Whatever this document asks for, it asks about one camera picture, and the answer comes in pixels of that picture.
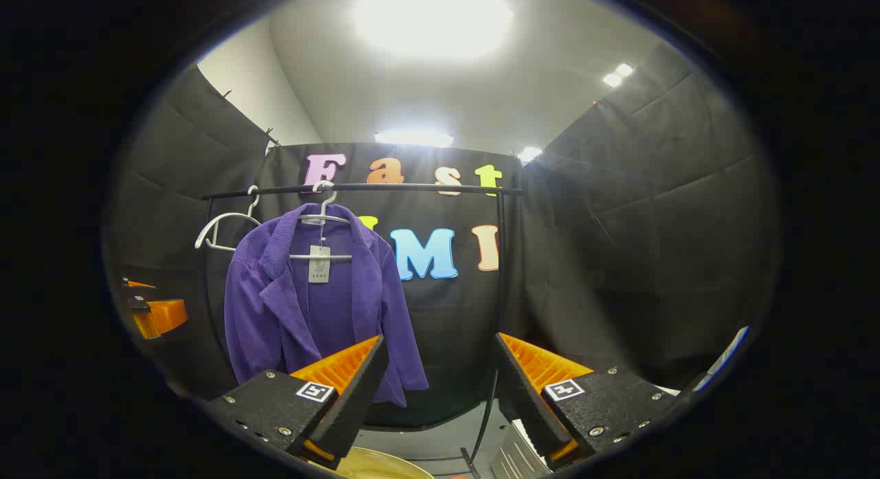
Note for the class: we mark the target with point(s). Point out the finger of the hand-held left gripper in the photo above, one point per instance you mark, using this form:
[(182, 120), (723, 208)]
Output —
[(139, 284), (165, 317)]

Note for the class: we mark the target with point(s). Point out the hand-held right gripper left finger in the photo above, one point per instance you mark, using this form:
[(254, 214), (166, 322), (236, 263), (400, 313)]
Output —
[(357, 390)]

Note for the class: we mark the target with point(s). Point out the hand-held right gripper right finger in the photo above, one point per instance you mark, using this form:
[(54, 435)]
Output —
[(526, 396)]

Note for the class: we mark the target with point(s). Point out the white slatted laundry hamper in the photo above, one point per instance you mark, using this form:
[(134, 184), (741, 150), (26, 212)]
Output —
[(512, 455)]

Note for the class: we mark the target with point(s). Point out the white plastic hanger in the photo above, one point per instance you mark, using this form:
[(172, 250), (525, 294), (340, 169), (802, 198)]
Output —
[(340, 257), (237, 215)]

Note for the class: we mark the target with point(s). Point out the black metal clothes rack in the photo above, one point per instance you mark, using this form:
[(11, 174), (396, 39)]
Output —
[(412, 188)]

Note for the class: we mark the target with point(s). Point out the beige round object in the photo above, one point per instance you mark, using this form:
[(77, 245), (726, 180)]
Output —
[(385, 465)]

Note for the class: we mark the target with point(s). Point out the white paper garment tag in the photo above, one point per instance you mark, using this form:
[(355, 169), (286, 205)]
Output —
[(320, 266)]

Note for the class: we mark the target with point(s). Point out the white blue-edged panel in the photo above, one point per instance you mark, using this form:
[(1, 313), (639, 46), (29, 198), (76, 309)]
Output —
[(729, 352)]

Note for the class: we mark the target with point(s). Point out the small ceiling light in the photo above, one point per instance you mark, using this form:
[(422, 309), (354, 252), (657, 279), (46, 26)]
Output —
[(529, 154)]

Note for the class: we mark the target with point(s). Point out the long ceiling light strip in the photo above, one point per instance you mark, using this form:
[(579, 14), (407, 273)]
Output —
[(414, 139)]

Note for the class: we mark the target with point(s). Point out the large bright ceiling light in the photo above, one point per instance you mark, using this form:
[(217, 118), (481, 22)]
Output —
[(433, 18)]

